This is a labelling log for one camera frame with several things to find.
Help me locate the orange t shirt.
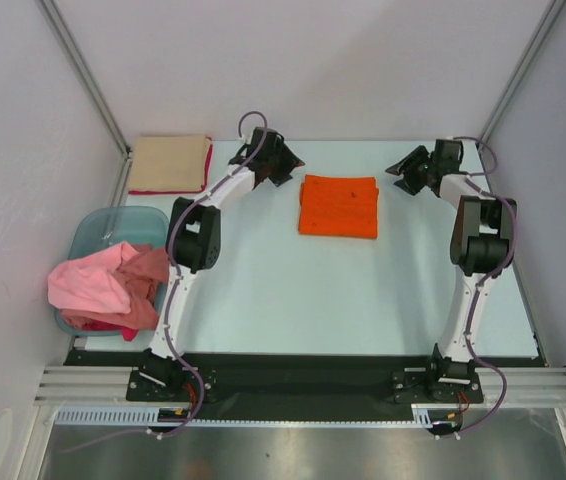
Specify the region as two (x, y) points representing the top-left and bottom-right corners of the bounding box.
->
(298, 174), (379, 240)

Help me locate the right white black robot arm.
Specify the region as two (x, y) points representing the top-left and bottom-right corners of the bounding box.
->
(386, 137), (517, 404)

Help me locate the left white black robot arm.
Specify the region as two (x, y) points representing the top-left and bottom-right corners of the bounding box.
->
(139, 127), (304, 400)

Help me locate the folded red t shirt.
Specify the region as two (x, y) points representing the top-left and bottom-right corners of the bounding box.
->
(127, 134), (214, 196)

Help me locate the folded beige t shirt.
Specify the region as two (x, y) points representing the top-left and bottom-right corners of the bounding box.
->
(127, 135), (213, 193)

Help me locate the blue plastic basket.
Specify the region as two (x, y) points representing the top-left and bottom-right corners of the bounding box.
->
(54, 206), (169, 336)

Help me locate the light pink t shirt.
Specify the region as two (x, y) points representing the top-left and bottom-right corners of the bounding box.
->
(47, 242), (138, 313)

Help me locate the left aluminium frame post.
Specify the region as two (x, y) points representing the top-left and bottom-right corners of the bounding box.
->
(35, 0), (131, 206)

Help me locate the aluminium frame post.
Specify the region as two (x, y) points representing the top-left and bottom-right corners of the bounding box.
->
(479, 0), (566, 143)
(35, 0), (131, 206)

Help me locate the right aluminium frame post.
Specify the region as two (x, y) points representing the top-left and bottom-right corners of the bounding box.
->
(479, 0), (566, 143)

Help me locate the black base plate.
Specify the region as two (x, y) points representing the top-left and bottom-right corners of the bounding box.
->
(62, 351), (547, 421)

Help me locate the white slotted cable duct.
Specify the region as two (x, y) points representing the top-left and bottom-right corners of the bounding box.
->
(55, 403), (464, 429)

